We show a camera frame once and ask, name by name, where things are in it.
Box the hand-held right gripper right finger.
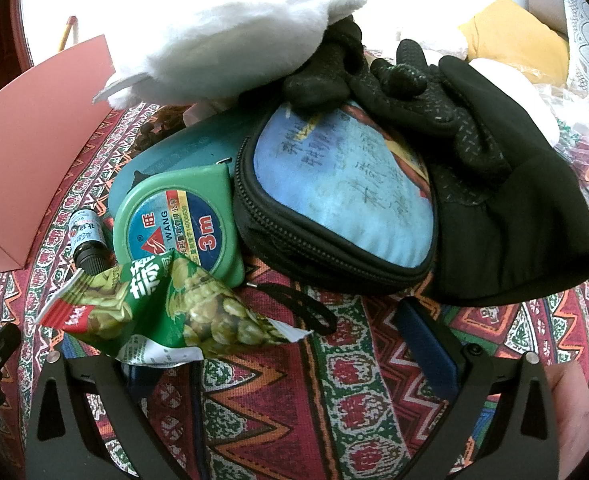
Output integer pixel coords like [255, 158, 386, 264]
[395, 297, 561, 480]

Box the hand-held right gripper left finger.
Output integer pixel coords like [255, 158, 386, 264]
[24, 345, 191, 480]

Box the green snack packet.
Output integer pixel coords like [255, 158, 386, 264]
[34, 252, 315, 368]

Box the blue pouch with black zipper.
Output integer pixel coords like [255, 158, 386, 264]
[232, 100, 440, 293]

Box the pink storage box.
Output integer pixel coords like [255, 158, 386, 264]
[0, 34, 116, 279]

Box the white plush toy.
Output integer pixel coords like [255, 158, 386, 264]
[92, 0, 370, 111]

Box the person's right hand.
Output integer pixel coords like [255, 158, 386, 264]
[545, 360, 589, 480]

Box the patterned red blanket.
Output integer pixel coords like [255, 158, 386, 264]
[0, 100, 589, 480]

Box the small dark dropper bottle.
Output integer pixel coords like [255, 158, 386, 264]
[67, 208, 112, 276]

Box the black dotted glove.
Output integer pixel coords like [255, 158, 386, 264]
[349, 39, 589, 307]
[280, 15, 375, 113]

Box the yellow pillow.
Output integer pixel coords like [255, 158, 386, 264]
[459, 0, 570, 86]

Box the wooden stick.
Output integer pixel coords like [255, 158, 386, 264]
[57, 16, 80, 53]

